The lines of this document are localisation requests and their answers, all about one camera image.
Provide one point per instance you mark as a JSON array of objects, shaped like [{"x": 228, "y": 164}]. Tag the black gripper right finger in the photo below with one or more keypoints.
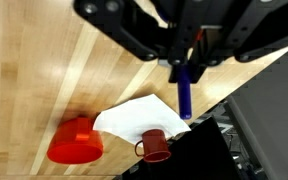
[{"x": 257, "y": 26}]

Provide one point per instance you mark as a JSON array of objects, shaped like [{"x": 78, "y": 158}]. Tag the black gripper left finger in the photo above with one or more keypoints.
[{"x": 130, "y": 23}]

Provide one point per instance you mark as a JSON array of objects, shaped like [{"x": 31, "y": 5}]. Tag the purple pen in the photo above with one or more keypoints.
[{"x": 185, "y": 96}]

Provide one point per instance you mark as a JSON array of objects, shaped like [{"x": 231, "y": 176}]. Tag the grey metal cabinet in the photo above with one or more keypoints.
[{"x": 277, "y": 116}]

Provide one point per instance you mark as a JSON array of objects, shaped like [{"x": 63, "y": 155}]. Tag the white paper napkin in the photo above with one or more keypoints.
[{"x": 140, "y": 116}]

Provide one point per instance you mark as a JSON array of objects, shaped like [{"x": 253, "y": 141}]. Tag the dark red mug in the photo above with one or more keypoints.
[{"x": 154, "y": 146}]

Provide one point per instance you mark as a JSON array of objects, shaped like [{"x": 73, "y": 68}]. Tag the large black monitor panel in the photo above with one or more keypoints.
[{"x": 190, "y": 156}]

